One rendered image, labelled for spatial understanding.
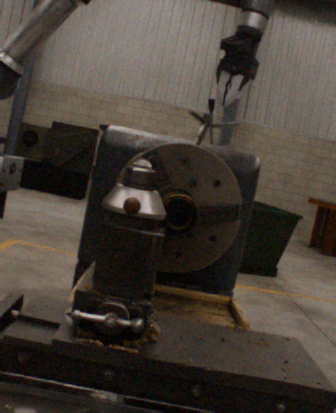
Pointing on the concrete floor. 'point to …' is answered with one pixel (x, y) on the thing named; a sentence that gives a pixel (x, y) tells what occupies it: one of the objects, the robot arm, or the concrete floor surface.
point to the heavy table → (324, 227)
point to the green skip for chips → (266, 239)
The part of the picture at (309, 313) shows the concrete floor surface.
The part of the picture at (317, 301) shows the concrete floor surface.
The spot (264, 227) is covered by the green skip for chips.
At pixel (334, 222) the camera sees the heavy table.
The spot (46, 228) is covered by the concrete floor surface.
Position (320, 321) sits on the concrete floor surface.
